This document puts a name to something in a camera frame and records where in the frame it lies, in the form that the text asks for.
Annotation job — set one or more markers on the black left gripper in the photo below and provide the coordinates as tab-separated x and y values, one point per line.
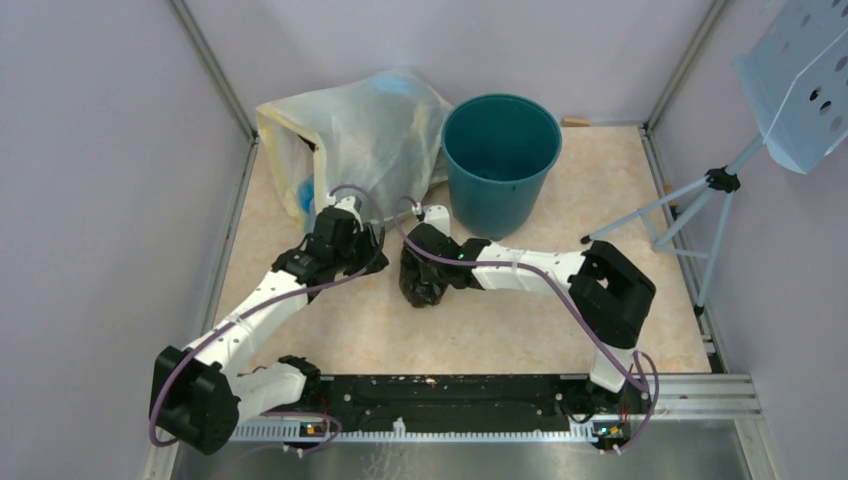
369	242

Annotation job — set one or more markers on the black plastic trash bag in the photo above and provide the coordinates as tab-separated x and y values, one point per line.
423	283

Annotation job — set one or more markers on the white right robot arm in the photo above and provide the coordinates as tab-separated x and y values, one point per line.
600	287

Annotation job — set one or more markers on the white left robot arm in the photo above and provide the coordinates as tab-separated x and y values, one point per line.
201	392

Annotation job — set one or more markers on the white translucent trash bag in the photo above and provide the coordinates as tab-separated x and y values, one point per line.
382	133

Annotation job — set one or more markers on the teal plastic trash bin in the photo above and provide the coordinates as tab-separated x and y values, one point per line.
499	150

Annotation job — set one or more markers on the small wooden block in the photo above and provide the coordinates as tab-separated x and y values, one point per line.
575	122

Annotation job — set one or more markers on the light blue tripod stand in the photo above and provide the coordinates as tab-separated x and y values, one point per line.
684	204

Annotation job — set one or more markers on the perforated light blue metal panel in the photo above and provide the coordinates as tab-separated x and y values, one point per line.
795	81

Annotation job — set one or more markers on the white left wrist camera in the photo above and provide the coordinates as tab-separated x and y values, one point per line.
350	204

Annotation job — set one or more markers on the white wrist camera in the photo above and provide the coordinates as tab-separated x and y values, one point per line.
350	204
437	216

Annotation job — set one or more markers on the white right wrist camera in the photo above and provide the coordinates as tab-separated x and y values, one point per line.
437	216

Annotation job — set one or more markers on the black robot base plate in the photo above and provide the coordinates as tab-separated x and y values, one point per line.
467	404

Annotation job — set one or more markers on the white slotted cable duct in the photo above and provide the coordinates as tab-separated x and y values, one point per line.
291	432

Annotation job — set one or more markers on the aluminium frame rails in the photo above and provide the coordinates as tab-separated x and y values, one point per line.
717	394

